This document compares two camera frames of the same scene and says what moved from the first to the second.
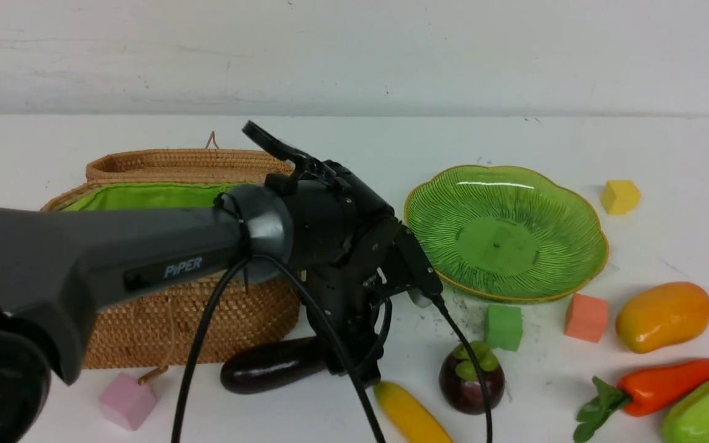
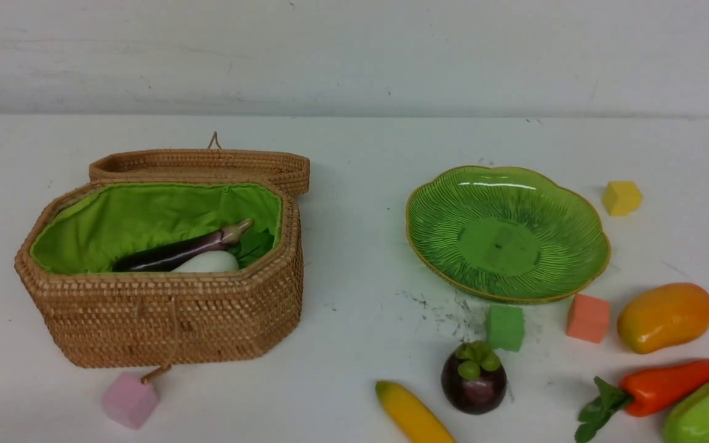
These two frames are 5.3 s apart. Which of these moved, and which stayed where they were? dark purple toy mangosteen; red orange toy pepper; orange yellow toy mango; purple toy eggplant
Moved: purple toy eggplant
Stayed: red orange toy pepper; dark purple toy mangosteen; orange yellow toy mango
